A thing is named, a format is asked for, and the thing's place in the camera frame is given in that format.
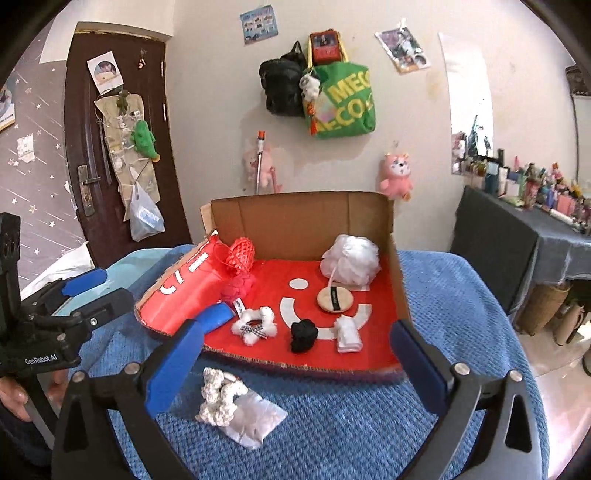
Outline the small white plush keychain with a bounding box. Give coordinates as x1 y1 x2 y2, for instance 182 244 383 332
298 74 321 103

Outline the black scrunchie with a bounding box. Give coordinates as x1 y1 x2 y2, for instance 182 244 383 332
290 319 318 354

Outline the blue poster on wall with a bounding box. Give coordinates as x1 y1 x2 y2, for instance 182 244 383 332
239 4 279 45

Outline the silver plastic packaging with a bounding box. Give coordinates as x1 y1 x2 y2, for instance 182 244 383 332
221 390 288 450

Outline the mop with orange handle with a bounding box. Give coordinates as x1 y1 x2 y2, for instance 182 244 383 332
254 130 266 195

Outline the red-lined cardboard box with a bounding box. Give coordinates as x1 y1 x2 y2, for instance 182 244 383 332
135 191 410 382

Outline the person left hand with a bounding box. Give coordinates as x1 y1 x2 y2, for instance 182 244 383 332
0 370 68 422

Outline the beige hanging door organizer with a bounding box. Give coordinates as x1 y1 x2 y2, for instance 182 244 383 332
94 94 160 222

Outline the photo card on door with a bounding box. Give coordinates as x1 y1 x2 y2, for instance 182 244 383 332
87 51 124 95

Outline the red mesh bath pouf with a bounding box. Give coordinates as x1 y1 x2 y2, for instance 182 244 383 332
225 237 256 273

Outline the black backpack on wall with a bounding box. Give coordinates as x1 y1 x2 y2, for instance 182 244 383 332
259 41 307 118

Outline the wall mirror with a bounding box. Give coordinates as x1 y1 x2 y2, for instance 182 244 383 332
439 32 494 175

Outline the white towel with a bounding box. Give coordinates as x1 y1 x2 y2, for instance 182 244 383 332
334 315 363 354

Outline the white plastic bag on door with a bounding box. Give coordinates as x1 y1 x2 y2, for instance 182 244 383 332
129 183 165 242

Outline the white crocheted scrunchie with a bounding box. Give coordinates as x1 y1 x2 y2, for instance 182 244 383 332
195 367 249 427

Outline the dark brown door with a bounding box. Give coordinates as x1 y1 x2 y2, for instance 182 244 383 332
64 33 191 268

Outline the red crocheted heart toy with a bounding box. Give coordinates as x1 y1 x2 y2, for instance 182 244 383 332
221 272 256 317

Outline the green plush toy on door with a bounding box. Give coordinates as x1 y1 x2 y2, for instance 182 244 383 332
130 120 160 163

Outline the pink plush toy on wall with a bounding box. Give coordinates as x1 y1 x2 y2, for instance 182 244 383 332
380 153 413 201

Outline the blue knitted blanket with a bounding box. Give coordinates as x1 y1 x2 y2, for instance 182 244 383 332
75 244 551 480

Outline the white fluffy checkered bow scrunchie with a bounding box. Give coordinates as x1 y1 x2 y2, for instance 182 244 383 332
230 306 277 346

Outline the blue cloth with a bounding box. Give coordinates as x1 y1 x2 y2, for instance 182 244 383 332
195 302 235 334

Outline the dark cloth covered table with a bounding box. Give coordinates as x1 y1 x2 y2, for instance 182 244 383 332
450 186 590 319

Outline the beige round powder puff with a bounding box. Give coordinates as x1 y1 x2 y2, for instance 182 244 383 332
317 285 355 313

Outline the white mesh bath pouf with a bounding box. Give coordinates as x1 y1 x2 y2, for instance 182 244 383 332
320 234 381 287

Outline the red bag on wall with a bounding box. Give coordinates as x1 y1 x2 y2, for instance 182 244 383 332
308 29 346 66

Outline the green tote bag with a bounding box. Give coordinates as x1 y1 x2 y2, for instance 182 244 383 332
303 38 376 139

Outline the photo collage on wall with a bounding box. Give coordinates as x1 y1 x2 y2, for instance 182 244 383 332
375 19 431 75

